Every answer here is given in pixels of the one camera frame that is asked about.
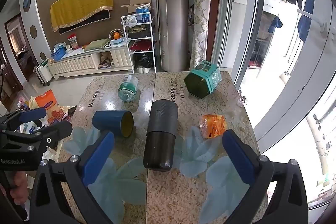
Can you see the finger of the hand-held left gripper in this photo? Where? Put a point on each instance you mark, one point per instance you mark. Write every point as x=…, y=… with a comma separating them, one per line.
x=34, y=113
x=59, y=130

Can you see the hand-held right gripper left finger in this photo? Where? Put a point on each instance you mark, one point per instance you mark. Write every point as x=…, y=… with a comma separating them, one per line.
x=98, y=158

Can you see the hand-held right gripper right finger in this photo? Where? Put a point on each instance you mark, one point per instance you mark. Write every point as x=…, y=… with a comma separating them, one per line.
x=239, y=158

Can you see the black thermos bottle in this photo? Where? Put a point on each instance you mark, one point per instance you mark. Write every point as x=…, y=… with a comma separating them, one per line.
x=160, y=134

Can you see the blue cup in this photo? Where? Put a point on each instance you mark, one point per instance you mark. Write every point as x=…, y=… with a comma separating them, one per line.
x=110, y=121

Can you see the person's left hand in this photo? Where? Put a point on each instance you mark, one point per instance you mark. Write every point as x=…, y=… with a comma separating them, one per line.
x=19, y=186

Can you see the orange bag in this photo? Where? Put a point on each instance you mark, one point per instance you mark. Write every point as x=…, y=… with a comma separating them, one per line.
x=48, y=104

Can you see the white suitcase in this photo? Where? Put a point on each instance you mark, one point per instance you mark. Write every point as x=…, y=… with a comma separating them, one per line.
x=44, y=72

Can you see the small clear object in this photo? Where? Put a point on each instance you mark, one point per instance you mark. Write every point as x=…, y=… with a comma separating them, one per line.
x=242, y=100

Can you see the blue plastic container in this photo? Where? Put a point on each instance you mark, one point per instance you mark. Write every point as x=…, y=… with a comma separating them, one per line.
x=58, y=53

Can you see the white television cabinet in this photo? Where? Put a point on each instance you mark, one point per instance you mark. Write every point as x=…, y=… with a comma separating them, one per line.
x=78, y=65

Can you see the clear green-capped bottle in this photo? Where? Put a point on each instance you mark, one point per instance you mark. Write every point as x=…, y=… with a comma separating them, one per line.
x=127, y=90

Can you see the red and white packet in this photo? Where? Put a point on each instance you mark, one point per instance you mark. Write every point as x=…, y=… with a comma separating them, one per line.
x=73, y=41

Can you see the teal hexagonal tin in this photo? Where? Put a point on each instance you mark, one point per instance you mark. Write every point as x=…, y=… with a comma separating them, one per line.
x=203, y=81

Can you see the green cushion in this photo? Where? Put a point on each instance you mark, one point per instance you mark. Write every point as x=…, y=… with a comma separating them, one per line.
x=95, y=45

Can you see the white shoes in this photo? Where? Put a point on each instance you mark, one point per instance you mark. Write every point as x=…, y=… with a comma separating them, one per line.
x=143, y=70

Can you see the black television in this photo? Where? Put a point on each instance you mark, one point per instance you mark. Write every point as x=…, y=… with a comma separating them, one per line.
x=86, y=20

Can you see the blue fruit basket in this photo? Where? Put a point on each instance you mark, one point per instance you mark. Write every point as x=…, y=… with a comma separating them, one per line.
x=116, y=38

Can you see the yellow cloth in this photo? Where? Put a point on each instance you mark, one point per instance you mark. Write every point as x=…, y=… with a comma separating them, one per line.
x=78, y=5

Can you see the red cloth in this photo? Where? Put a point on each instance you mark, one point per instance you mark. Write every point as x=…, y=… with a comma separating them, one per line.
x=141, y=46

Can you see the white plastic bag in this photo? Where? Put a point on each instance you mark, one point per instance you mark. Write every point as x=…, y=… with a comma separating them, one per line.
x=130, y=21

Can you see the white shelf rack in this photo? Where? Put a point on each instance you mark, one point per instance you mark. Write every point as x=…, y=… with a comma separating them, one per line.
x=151, y=37

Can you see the small hanging blue cloth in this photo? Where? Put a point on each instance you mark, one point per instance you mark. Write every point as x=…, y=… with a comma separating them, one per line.
x=275, y=24

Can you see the blue packet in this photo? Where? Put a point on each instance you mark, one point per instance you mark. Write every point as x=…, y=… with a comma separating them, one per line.
x=143, y=13

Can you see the patterned curtain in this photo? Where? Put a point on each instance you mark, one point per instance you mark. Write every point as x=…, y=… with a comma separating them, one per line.
x=200, y=16

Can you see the cardboard box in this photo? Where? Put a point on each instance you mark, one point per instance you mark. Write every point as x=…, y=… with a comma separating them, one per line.
x=140, y=1

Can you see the silver tower air conditioner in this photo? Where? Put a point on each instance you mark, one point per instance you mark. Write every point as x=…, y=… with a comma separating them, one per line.
x=173, y=11

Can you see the hanging blue garment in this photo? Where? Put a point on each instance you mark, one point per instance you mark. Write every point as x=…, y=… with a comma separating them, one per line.
x=307, y=11

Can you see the sliding glass door frame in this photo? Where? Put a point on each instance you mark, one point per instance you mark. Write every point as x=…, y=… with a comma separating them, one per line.
x=302, y=77

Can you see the round wall plate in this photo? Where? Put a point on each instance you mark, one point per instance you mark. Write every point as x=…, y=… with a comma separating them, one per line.
x=26, y=3

